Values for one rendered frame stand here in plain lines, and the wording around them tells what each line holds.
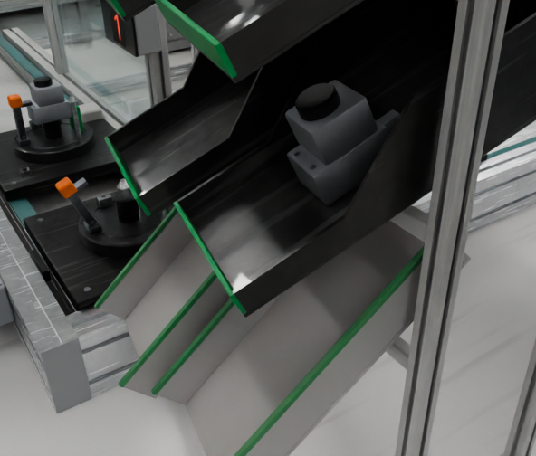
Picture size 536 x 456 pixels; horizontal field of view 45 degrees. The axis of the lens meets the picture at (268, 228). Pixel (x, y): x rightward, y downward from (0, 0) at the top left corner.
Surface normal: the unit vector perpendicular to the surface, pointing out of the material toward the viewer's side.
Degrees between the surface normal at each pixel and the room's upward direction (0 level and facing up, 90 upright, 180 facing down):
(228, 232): 25
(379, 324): 90
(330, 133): 89
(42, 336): 0
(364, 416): 0
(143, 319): 45
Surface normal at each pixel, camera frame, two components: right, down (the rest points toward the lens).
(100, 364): 0.55, 0.44
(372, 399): -0.01, -0.84
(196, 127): -0.40, -0.67
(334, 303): -0.66, -0.44
